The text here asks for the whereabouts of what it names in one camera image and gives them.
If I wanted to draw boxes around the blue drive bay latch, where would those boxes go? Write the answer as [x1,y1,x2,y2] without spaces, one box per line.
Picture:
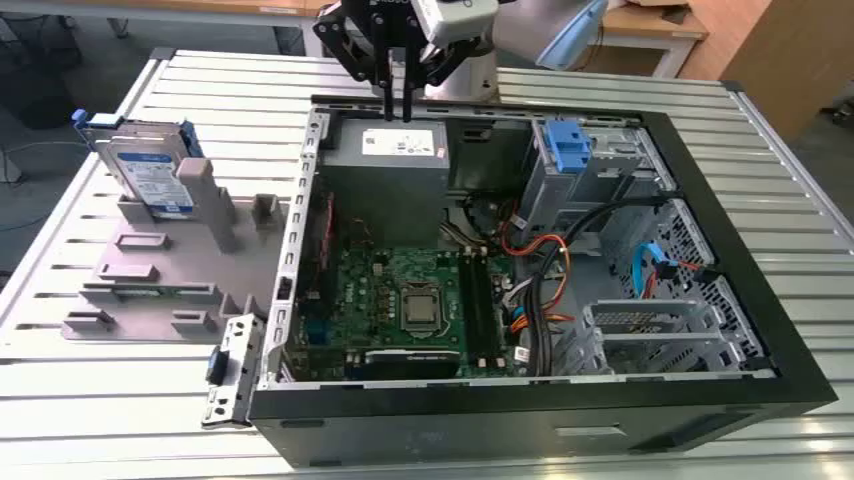
[543,119,594,174]

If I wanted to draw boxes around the black case cable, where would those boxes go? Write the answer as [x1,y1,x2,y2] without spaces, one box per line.
[526,197,669,379]

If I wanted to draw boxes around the wooden desk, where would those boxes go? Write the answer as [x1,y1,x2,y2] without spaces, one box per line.
[586,0,710,79]

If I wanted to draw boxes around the CPU socket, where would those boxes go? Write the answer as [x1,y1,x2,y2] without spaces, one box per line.
[393,281,453,342]

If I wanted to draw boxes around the black PC case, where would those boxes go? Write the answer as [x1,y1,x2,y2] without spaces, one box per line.
[246,93,841,470]

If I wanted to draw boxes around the metal expansion card bracket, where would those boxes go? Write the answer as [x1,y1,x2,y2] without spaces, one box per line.
[199,313,262,431]

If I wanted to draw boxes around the black RAM slot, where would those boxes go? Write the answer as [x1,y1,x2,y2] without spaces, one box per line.
[458,249,493,369]
[471,249,507,369]

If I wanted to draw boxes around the yellow black power wires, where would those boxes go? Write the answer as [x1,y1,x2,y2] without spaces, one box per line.
[437,219,493,251]

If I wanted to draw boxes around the blue data wire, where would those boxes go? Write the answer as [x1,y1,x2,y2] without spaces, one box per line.
[630,241,700,301]

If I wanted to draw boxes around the grey parts rack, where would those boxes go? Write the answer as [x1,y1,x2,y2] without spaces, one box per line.
[60,157,295,341]

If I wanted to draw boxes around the wooden cabinet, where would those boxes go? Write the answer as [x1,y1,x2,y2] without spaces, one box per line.
[677,0,854,144]

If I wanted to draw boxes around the black graphics card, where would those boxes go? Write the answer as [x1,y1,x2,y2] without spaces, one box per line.
[346,347,462,381]

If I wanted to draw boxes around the thin red wire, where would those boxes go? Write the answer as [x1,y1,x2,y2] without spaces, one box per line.
[307,192,337,304]

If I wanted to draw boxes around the hard disk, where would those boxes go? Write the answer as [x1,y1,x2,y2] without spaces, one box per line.
[70,110,203,220]

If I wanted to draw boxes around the green RAM stick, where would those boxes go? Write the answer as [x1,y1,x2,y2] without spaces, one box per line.
[112,282,215,296]

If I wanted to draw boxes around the orange power wire bundle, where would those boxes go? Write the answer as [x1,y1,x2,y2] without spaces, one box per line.
[499,232,577,331]

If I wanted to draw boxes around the silver CPU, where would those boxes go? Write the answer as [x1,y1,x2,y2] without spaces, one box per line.
[398,293,443,326]

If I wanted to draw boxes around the green motherboard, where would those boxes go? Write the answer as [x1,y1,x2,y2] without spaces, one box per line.
[293,247,535,381]

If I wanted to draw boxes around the white workbench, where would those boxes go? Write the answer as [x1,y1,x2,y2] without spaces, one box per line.
[0,0,335,59]

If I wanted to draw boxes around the black waste bin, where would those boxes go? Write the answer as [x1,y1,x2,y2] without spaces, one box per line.
[0,34,86,131]

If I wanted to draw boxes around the grey power supply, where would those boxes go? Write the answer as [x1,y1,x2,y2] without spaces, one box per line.
[318,118,453,249]

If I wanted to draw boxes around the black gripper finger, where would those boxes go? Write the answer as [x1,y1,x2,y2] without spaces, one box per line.
[311,7,397,124]
[399,10,483,124]

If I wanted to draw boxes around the metal optical drive cage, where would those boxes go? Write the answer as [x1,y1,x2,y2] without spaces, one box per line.
[519,117,676,251]

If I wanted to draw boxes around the metal disk bay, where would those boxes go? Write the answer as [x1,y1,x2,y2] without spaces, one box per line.
[579,298,762,376]

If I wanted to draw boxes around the red power wire black plug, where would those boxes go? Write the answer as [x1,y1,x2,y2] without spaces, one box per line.
[657,262,726,296]

